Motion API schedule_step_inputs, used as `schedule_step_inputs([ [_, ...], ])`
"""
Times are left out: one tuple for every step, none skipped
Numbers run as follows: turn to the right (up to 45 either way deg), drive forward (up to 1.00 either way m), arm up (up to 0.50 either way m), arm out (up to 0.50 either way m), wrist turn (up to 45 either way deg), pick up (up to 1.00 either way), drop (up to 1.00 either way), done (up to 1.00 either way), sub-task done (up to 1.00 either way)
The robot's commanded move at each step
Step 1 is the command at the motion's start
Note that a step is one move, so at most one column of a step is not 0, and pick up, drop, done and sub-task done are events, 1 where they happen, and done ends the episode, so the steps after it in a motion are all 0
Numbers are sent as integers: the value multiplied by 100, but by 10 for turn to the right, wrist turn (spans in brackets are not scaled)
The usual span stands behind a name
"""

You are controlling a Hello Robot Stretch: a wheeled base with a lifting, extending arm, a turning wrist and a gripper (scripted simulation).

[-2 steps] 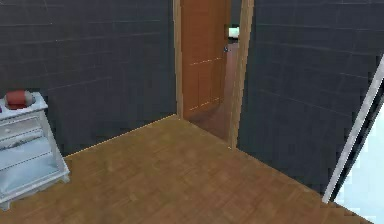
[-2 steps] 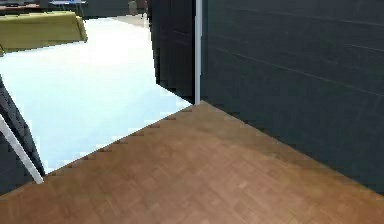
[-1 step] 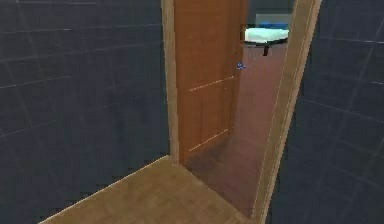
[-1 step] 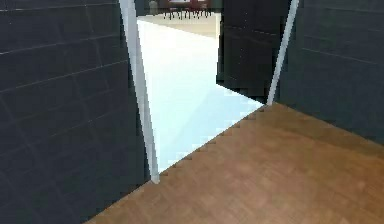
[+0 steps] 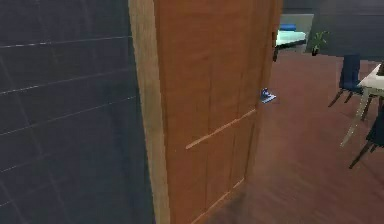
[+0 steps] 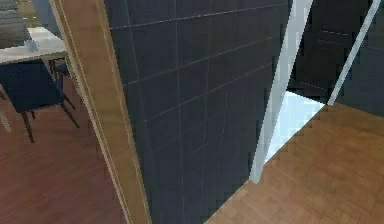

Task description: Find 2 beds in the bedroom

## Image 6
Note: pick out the dark blue chair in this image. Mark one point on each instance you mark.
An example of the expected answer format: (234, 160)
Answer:
(61, 69)
(28, 86)

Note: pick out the white dining table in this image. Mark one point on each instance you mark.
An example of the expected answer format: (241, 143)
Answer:
(43, 43)

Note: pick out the grey slatted chair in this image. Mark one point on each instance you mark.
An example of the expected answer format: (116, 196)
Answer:
(11, 28)

